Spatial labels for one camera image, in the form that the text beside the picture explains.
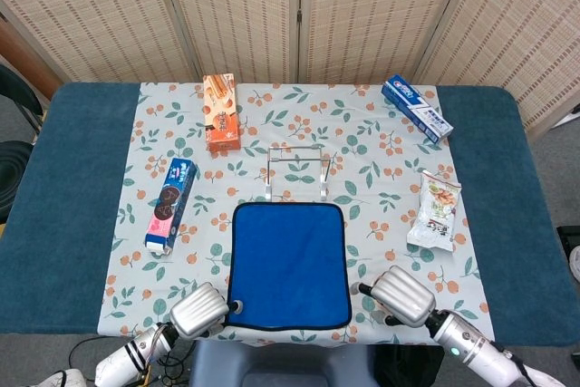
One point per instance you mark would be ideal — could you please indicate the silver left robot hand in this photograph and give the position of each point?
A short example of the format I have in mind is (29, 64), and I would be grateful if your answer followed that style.
(199, 310)

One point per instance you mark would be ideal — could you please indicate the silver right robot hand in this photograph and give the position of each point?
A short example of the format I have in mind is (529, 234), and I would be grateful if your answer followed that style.
(403, 296)

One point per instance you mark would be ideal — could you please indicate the blue black-edged mat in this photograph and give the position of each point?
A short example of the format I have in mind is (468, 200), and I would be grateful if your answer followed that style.
(285, 264)

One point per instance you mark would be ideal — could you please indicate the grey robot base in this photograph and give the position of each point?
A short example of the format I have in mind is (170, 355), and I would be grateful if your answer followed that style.
(281, 364)

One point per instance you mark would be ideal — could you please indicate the white nut snack bag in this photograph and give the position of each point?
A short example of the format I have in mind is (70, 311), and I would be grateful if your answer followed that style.
(435, 215)

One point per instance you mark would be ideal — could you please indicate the black fabric cloth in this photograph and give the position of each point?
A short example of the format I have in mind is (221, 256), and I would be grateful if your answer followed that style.
(412, 364)

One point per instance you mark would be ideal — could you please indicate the blue chocolate cookie box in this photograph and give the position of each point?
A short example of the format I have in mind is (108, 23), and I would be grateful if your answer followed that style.
(170, 206)

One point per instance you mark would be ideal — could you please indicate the white sneaker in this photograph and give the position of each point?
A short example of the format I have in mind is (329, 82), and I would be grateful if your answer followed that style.
(68, 379)

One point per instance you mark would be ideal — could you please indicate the black plastic tray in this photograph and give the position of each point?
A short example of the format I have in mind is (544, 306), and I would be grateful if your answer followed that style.
(566, 235)

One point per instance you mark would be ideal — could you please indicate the blue white toothpaste box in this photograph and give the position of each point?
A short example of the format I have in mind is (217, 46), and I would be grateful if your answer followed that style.
(417, 108)

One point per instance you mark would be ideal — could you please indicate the orange biscuit box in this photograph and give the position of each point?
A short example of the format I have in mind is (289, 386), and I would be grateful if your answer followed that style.
(221, 119)

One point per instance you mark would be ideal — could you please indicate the teal fabric table cover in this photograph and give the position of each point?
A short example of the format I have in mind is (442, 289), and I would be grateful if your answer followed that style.
(81, 156)

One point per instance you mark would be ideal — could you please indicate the floral print tablecloth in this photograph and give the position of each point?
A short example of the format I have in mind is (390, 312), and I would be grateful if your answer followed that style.
(317, 110)

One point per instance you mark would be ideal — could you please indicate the black ribbed round object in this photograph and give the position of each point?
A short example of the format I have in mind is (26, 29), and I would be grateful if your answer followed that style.
(11, 178)

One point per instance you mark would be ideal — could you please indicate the white object on floor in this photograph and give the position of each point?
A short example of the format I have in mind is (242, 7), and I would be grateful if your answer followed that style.
(571, 116)

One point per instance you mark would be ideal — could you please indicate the bamboo folding screen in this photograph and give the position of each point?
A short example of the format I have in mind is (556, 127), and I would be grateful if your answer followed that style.
(362, 11)

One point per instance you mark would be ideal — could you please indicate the black chair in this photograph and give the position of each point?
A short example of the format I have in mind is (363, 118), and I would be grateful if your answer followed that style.
(13, 83)

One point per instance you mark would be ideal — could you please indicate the brown wooden panel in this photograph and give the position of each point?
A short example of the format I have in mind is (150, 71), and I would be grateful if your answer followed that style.
(22, 56)

